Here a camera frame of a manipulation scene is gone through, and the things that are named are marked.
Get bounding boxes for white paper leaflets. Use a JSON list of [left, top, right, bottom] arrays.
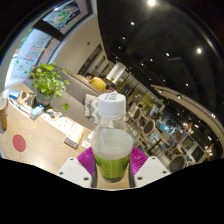
[[80, 132, 94, 150]]

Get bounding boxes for brown paper cup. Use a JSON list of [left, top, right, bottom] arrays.
[[0, 97, 9, 132]]

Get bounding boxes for green potted plant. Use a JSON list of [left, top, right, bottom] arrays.
[[28, 63, 72, 108]]

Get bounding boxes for printed paper sheet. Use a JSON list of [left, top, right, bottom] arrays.
[[41, 111, 77, 135]]

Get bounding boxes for group of wooden dining chairs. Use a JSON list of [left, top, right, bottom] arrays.
[[128, 106, 198, 173]]

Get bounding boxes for pale blue tissue pack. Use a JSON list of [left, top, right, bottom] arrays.
[[29, 105, 45, 121]]

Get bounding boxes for grey curved sofa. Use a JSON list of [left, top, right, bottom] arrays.
[[23, 64, 108, 132]]

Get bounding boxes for person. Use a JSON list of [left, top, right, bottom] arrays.
[[107, 83, 118, 94], [88, 72, 108, 93]]

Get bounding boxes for flat round red coaster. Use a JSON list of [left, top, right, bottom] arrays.
[[12, 134, 27, 153]]

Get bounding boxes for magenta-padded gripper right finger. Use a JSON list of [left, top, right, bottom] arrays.
[[129, 146, 172, 189]]

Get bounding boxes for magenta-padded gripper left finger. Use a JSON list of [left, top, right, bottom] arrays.
[[56, 146, 98, 189]]

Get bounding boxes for clear bottle with green label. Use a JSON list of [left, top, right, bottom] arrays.
[[90, 92, 135, 184]]

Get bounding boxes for group of ceiling spotlights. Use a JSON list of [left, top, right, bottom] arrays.
[[118, 0, 218, 121]]

